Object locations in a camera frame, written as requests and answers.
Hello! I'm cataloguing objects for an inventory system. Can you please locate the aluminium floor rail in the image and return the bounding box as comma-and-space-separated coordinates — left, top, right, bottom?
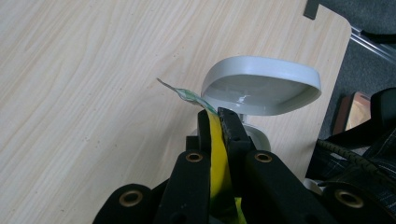
349, 26, 396, 64

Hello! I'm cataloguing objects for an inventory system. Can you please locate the brown box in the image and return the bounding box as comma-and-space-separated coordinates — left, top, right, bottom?
332, 91, 372, 135

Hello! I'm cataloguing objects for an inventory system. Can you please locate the grey tape strip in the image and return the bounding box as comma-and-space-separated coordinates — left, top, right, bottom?
303, 0, 320, 21

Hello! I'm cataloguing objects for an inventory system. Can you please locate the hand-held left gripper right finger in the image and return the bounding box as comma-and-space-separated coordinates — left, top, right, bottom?
217, 106, 252, 154

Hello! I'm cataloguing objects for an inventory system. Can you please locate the yellow spouted refill pouch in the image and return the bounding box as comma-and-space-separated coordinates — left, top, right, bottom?
156, 77, 248, 224

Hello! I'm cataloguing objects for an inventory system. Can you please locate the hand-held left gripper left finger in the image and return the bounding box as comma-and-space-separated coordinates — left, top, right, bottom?
186, 109, 213, 153

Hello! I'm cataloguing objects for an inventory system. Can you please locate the right hand-held gripper cable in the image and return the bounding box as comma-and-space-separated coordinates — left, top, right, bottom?
317, 138, 389, 183

